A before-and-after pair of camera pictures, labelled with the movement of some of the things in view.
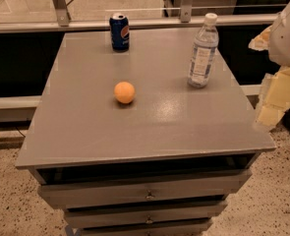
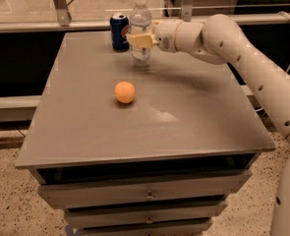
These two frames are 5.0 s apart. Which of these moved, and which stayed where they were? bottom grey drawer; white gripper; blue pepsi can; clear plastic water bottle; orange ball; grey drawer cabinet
Moved: clear plastic water bottle; white gripper
Stayed: blue pepsi can; orange ball; grey drawer cabinet; bottom grey drawer
